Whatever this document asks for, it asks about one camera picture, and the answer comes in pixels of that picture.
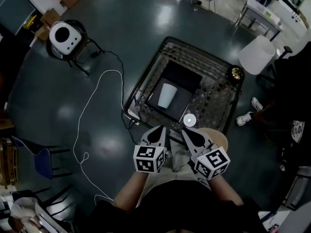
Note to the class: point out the blue chair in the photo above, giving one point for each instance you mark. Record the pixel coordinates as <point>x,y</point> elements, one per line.
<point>42,159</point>

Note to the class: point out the white metal-frame table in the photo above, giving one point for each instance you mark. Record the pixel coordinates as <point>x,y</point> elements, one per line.
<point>262,16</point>

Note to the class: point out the pale plastic cup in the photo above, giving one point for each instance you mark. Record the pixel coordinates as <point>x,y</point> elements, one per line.
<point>167,96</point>

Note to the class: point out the patterned round seat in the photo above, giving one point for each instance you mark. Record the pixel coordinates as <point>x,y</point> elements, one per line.
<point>297,130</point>

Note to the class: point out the small yellow object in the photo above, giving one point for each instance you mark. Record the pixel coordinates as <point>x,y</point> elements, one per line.
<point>30,21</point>

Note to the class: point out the black office chair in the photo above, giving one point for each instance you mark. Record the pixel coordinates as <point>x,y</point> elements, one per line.
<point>296,62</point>

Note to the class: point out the person's left forearm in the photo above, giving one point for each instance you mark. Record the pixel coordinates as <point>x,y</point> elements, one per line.
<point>131,190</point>

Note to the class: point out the round beige stool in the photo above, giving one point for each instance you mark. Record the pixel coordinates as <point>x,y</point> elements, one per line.
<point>218,137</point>

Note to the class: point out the glass entrance door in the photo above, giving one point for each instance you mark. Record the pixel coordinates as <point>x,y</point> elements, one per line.
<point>14,8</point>

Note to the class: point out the person's right forearm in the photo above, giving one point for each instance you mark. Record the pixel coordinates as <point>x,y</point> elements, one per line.
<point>226,190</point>

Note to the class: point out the folded cardboard box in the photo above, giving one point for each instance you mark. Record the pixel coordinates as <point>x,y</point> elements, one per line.
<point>48,23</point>

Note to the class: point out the patterned glass-top side table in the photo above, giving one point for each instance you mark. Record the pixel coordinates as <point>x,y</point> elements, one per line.
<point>216,93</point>

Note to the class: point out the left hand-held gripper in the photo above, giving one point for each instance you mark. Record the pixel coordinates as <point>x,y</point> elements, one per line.
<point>148,159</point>

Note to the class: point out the white power strip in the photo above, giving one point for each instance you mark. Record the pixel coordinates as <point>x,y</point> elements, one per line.
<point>132,116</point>

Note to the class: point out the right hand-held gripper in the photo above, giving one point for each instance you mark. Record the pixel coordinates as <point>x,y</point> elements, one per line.
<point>213,164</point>

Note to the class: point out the black metal chair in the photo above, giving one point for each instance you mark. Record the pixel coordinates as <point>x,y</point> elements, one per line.
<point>82,45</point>

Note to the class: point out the white rounded appliance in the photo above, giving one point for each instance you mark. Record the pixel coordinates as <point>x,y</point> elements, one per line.
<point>63,38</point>

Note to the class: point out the small white round disc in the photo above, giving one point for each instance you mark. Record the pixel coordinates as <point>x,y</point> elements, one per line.
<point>189,120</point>

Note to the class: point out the person's black shirt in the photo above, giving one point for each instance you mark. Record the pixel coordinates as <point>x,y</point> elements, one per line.
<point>179,210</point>

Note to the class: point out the wooden pallet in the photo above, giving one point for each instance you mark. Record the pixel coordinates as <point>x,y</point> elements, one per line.
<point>7,164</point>

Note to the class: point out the black frame chair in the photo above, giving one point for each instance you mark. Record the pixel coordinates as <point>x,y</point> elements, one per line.
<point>58,203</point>

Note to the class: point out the person's beige shorts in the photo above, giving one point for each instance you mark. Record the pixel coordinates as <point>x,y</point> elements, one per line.
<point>179,159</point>

